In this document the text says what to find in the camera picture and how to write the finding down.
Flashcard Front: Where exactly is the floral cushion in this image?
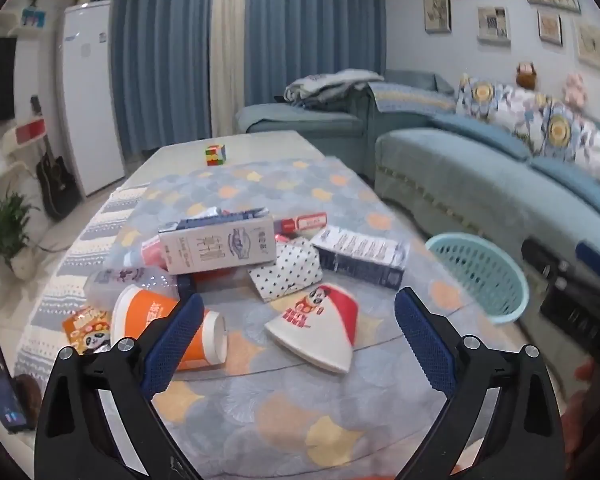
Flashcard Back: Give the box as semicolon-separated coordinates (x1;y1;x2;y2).
456;74;548;141
541;101;600;182

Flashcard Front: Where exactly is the beige centre curtain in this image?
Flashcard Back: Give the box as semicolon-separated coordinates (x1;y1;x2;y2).
209;0;246;136

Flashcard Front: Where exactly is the floral cushion far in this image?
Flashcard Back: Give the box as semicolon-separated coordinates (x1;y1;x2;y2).
456;74;548;141

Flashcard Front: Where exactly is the blue corner sofa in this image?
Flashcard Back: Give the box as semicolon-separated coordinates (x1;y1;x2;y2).
236;72;600;260

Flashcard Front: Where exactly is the folded grey blanket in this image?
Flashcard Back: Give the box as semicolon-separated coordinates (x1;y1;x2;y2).
283;68;385;107

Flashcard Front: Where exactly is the colourful puzzle cube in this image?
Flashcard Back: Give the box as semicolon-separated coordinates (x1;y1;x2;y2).
204;144;227;166

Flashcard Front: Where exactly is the white refrigerator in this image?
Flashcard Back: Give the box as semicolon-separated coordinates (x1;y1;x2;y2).
56;0;125;197

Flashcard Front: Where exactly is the teal plastic trash basket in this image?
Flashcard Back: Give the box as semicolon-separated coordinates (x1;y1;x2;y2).
426;232;530;325

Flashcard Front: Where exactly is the floral cushion near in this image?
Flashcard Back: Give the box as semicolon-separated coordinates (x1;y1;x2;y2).
541;101;600;182

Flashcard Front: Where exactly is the dark blue white carton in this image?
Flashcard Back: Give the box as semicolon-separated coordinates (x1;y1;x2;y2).
310;226;408;290

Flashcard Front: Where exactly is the white milk carton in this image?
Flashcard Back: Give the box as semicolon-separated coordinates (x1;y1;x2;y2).
159;208;276;274

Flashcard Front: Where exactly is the brown monkey plush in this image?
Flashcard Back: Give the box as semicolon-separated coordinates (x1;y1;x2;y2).
516;62;538;91

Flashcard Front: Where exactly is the butterfly framed picture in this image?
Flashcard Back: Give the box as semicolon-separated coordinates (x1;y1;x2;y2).
574;20;600;70

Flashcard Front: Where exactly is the panda snack packet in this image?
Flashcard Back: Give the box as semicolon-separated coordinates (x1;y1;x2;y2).
62;306;111;354

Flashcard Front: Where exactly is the pink pig plush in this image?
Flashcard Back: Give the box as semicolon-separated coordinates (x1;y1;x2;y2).
562;73;588;110

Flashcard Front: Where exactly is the newspaper framed picture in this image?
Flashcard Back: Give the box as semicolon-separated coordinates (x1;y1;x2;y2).
477;6;510;46

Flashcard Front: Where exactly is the black acoustic guitar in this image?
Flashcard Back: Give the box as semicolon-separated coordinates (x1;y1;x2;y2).
29;94;83;222

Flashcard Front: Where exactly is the patterned blue table mat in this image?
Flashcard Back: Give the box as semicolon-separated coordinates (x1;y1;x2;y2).
15;157;489;479

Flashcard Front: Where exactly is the tall framed picture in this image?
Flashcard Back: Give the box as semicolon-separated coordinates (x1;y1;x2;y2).
422;0;452;34

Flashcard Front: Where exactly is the clear plastic bottle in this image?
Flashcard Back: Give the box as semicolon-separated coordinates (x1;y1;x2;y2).
84;266;180;311

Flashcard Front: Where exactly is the green potted plant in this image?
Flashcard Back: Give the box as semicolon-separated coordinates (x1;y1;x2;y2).
0;191;38;281

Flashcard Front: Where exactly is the orange paper cup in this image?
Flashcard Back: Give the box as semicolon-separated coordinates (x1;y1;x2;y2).
110;285;228;372

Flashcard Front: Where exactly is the small framed picture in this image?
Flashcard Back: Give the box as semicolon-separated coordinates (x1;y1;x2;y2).
538;11;564;47

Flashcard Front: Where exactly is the red white small box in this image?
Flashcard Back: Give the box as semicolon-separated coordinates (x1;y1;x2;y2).
274;212;328;235

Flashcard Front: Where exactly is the polka dot paper bag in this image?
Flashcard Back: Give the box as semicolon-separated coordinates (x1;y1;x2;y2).
248;237;323;302

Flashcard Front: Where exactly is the white red panda cup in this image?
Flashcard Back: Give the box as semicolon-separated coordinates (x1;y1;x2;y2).
264;283;358;374

